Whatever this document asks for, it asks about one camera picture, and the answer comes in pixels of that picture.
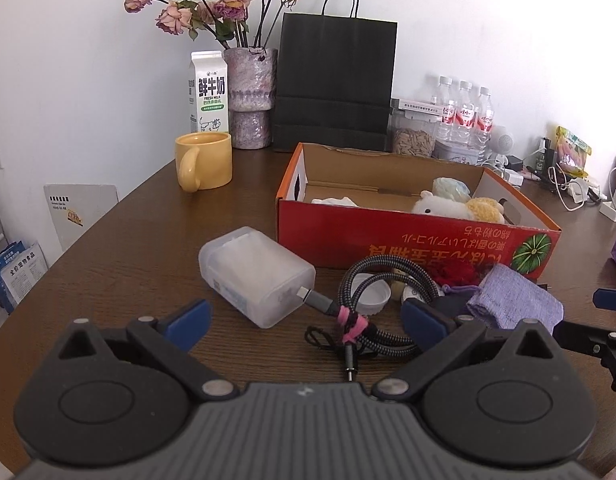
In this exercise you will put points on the yellow white plush toy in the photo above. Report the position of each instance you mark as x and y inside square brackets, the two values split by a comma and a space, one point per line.
[438, 207]

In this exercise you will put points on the yellow ceramic mug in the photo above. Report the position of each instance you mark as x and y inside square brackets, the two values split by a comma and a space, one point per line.
[208, 162]

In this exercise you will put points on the white earphones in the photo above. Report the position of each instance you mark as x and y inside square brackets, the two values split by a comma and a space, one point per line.
[493, 164]

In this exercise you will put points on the red artificial rose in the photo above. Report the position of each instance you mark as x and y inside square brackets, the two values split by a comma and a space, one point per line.
[458, 272]

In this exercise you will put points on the decorated metal tin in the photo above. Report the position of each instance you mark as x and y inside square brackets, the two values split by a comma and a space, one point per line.
[455, 152]

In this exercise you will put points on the translucent white plastic box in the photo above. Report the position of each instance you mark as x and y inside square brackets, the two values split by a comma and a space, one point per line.
[253, 270]

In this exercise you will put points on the black paper bag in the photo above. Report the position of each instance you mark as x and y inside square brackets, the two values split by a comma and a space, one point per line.
[333, 70]

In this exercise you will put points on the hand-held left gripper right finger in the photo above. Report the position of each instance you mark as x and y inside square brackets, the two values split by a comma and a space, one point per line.
[425, 327]

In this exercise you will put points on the green plastic bag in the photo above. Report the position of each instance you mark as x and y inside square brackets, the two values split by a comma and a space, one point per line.
[450, 187]

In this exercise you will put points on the red cardboard box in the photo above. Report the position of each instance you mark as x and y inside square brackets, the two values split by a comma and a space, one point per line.
[388, 240]

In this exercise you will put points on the white power adapter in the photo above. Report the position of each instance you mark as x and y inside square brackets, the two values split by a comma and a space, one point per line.
[615, 212]

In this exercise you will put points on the clear seed container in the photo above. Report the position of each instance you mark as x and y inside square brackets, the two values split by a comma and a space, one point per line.
[413, 140]

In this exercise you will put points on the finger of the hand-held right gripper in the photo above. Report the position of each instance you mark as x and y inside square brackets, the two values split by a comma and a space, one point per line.
[610, 299]
[583, 336]

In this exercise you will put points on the white charger block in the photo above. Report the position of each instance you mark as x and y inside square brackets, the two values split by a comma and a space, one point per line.
[513, 177]

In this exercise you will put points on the purple mottled vase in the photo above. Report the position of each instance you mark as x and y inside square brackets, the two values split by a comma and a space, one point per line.
[250, 90]

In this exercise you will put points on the white bottle cap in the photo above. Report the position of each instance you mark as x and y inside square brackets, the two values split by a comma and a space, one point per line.
[373, 301]

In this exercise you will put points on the blue printed packet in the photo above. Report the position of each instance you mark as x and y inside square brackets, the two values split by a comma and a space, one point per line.
[18, 272]

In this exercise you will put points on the white tissue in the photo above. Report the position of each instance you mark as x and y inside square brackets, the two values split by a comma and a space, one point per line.
[333, 201]

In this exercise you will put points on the white green milk carton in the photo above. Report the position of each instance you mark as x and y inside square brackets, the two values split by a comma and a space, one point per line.
[210, 95]

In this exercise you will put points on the white printed board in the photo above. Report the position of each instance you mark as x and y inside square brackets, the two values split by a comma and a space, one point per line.
[80, 210]

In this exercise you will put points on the small dark bottle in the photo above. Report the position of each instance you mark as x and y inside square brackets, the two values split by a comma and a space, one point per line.
[544, 157]

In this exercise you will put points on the flat white box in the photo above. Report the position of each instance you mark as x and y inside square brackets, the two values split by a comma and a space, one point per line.
[415, 105]

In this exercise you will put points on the white round robot speaker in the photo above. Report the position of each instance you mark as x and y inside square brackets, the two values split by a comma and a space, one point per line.
[503, 137]

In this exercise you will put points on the purple cloth pouch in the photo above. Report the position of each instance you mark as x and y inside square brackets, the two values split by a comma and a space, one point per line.
[518, 300]

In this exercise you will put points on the yellow snack bag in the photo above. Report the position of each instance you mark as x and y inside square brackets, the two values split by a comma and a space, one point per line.
[573, 152]

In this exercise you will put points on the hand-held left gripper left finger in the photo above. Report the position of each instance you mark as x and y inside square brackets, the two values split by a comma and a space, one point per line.
[188, 325]

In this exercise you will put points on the black power adapter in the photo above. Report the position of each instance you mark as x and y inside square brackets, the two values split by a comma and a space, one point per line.
[515, 162]

